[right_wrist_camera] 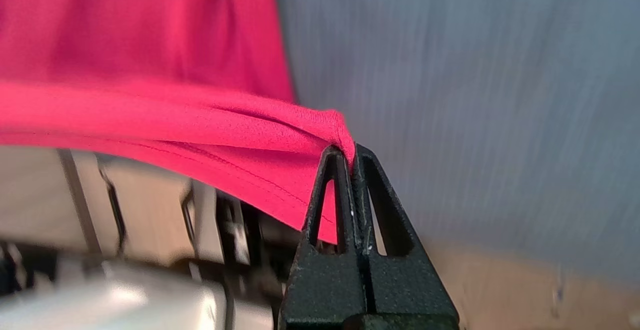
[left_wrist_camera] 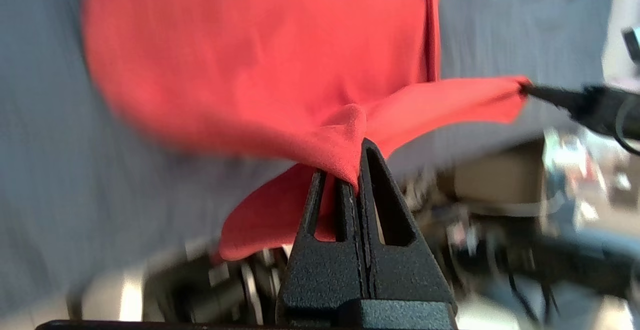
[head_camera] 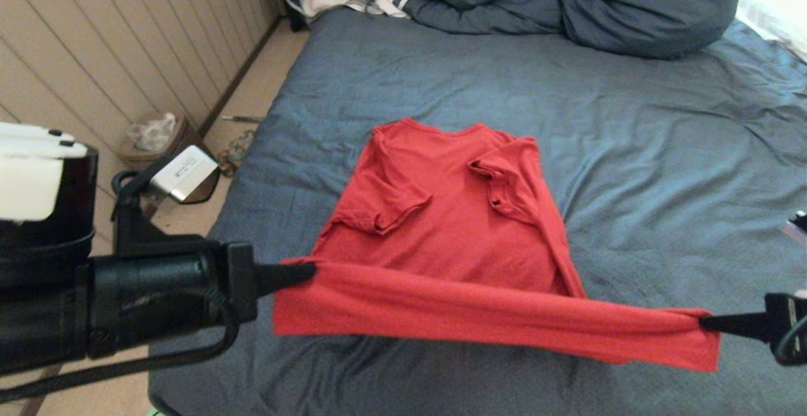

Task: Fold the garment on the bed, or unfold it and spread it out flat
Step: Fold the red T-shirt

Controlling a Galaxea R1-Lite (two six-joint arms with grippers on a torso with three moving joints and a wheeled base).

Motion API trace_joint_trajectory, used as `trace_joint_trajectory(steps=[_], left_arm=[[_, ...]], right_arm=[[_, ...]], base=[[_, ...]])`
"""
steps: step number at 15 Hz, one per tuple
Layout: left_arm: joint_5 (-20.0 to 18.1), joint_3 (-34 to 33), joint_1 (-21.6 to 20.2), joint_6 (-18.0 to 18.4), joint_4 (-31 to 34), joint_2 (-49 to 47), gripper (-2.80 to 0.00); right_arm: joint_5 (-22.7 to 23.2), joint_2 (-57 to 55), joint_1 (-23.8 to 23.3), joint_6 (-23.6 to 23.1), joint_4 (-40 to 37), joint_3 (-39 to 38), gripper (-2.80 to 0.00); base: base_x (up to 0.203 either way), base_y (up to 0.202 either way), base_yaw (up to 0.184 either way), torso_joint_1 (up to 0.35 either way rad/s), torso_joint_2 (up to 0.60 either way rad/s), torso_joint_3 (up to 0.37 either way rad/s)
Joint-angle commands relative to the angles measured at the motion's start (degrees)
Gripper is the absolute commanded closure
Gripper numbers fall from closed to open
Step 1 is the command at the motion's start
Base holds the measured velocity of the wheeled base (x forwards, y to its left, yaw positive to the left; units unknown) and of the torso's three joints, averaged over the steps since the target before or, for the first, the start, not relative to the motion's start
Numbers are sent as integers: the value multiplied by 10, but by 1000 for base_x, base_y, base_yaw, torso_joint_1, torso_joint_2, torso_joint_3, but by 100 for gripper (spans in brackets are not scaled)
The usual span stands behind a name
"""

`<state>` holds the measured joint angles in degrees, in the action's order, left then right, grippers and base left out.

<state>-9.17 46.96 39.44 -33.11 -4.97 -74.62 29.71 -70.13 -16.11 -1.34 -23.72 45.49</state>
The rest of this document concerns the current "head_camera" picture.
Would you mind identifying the red t-shirt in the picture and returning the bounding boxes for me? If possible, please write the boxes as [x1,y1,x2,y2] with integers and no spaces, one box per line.
[272,118,721,373]

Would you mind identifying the brown waste bin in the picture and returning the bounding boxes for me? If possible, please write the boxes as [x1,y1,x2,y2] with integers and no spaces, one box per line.
[117,112,191,172]

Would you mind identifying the clear plastic bin bag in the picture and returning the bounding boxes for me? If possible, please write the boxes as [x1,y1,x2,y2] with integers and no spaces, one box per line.
[126,112,177,152]

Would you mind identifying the blue-grey bed sheet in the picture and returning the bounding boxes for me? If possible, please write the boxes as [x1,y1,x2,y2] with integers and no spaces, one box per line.
[146,8,807,416]

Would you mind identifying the white pillow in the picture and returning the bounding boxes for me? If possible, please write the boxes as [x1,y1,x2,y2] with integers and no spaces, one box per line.
[734,0,807,64]

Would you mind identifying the blue crumpled duvet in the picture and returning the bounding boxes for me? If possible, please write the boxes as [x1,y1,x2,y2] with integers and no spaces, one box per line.
[284,0,748,61]

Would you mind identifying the black left camera bracket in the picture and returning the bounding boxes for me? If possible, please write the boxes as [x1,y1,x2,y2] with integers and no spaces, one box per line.
[112,169,221,258]

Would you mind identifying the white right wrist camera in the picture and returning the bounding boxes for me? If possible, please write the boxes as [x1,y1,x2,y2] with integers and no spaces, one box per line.
[781,211,807,250]

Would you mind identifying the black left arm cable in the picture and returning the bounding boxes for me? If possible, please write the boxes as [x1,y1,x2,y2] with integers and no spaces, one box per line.
[0,290,241,404]

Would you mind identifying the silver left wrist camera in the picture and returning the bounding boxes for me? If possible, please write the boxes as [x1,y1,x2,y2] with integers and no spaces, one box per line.
[150,145,219,204]

